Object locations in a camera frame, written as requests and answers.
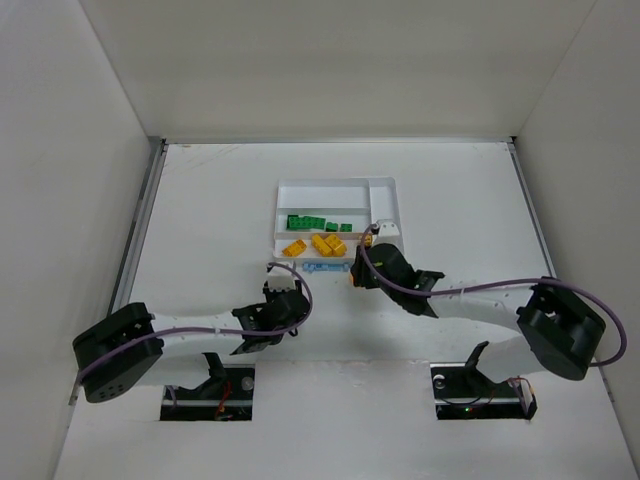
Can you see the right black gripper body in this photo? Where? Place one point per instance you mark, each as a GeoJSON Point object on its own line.
{"type": "Point", "coordinates": [364, 270]}

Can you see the green L-shaped lego brick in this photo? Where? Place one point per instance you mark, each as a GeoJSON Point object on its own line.
{"type": "Point", "coordinates": [304, 222]}

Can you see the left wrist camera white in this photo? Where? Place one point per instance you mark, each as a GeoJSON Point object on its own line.
{"type": "Point", "coordinates": [279, 278]}

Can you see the white divided plastic tray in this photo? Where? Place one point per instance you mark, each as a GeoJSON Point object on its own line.
{"type": "Point", "coordinates": [358, 201]}

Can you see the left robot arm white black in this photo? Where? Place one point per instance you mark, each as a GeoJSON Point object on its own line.
{"type": "Point", "coordinates": [133, 346]}

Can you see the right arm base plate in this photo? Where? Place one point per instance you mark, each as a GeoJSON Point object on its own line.
{"type": "Point", "coordinates": [462, 393]}

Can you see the yellow 2x3 lego brick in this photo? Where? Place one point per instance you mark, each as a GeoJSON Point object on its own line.
{"type": "Point", "coordinates": [329, 246]}

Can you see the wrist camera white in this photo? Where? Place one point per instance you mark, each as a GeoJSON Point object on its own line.
{"type": "Point", "coordinates": [387, 229]}
{"type": "Point", "coordinates": [279, 278]}

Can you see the large yellow arch lego brick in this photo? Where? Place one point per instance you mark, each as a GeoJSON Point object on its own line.
{"type": "Point", "coordinates": [295, 249]}

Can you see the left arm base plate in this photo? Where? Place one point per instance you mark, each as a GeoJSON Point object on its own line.
{"type": "Point", "coordinates": [229, 400]}

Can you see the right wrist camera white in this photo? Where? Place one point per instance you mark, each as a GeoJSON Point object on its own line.
{"type": "Point", "coordinates": [387, 229]}

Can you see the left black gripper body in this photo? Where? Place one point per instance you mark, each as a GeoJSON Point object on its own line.
{"type": "Point", "coordinates": [282, 304]}

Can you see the light blue lego row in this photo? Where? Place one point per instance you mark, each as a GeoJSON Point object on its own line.
{"type": "Point", "coordinates": [311, 267]}

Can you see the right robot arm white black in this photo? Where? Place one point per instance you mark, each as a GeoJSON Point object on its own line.
{"type": "Point", "coordinates": [555, 329]}

